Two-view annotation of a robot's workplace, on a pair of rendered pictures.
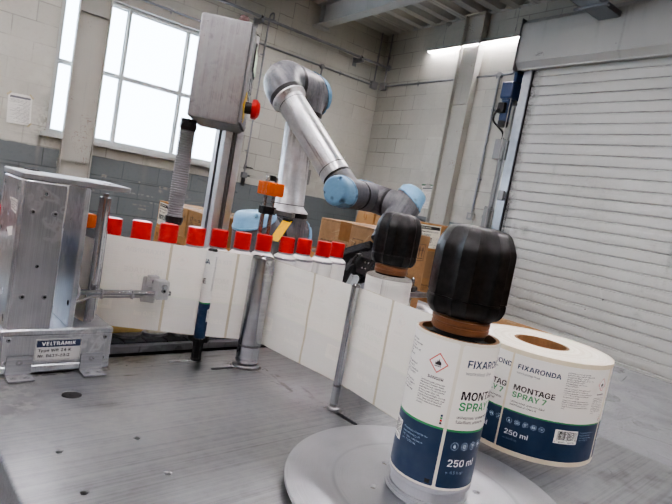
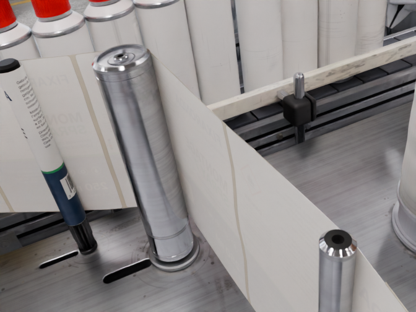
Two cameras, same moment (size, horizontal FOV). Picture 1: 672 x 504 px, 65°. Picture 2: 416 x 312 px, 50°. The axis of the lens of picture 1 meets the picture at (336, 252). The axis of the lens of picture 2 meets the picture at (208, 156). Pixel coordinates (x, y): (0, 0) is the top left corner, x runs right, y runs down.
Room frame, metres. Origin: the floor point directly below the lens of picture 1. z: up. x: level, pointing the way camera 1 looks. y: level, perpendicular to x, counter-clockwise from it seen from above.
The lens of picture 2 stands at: (0.65, -0.05, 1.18)
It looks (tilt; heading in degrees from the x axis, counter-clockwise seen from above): 37 degrees down; 27
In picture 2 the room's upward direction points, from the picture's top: 10 degrees counter-clockwise
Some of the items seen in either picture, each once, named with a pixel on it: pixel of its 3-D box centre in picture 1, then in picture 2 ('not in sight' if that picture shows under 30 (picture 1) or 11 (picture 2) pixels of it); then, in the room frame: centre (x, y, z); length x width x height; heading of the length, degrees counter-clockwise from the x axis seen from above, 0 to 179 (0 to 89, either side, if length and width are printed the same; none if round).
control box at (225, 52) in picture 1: (225, 78); not in sight; (1.09, 0.28, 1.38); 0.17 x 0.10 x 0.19; 8
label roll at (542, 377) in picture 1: (531, 388); not in sight; (0.79, -0.33, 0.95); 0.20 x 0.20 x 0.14
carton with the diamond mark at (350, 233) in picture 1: (369, 265); not in sight; (1.81, -0.12, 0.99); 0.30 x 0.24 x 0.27; 135
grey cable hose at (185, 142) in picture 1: (181, 172); not in sight; (1.06, 0.33, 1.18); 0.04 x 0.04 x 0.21
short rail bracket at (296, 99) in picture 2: not in sight; (300, 119); (1.08, 0.05, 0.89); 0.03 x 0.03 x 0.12; 43
